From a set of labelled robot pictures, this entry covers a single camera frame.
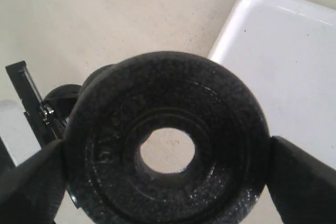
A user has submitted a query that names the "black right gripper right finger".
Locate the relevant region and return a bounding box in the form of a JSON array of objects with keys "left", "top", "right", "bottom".
[{"left": 267, "top": 136, "right": 335, "bottom": 223}]

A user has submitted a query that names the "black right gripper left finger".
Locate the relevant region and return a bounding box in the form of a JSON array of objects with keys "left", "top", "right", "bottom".
[{"left": 1, "top": 140, "right": 67, "bottom": 223}]

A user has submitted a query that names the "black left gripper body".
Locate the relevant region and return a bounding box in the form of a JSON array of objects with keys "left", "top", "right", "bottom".
[{"left": 41, "top": 84, "right": 81, "bottom": 130}]

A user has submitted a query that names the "black weight plate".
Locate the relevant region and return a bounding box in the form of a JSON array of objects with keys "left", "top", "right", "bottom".
[{"left": 65, "top": 51, "right": 270, "bottom": 223}]

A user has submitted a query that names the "white rectangular plastic tray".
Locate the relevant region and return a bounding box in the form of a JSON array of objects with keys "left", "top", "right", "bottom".
[{"left": 208, "top": 0, "right": 335, "bottom": 167}]

